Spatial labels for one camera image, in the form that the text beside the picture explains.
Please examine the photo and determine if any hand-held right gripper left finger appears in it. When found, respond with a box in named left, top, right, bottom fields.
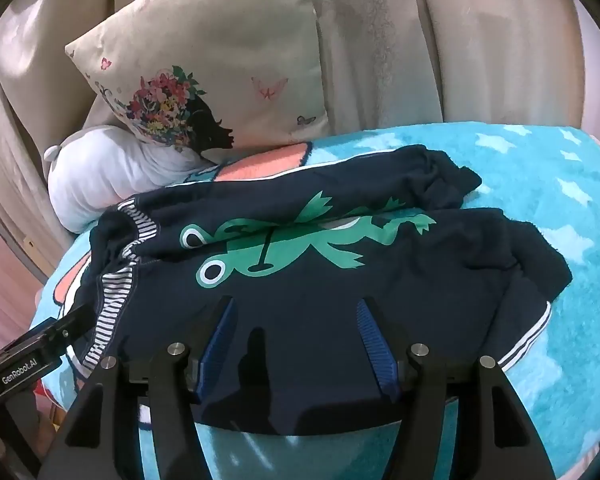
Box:
left=37, top=296, right=239, bottom=480

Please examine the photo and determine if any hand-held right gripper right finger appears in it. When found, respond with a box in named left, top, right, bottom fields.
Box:
left=356, top=298, right=557, bottom=480

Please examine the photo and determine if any navy frog print sweatshirt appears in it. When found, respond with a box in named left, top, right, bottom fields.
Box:
left=73, top=145, right=574, bottom=438

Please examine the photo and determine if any white plush pillow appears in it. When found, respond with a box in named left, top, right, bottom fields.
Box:
left=44, top=127, right=216, bottom=233

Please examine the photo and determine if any turquoise star print blanket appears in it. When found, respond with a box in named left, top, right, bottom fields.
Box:
left=32, top=121, right=600, bottom=480

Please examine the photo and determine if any beige floral print pillow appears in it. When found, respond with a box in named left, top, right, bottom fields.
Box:
left=64, top=0, right=331, bottom=153

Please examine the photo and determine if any beige curtain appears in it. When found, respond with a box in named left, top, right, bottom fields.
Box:
left=0, top=0, right=581, bottom=281

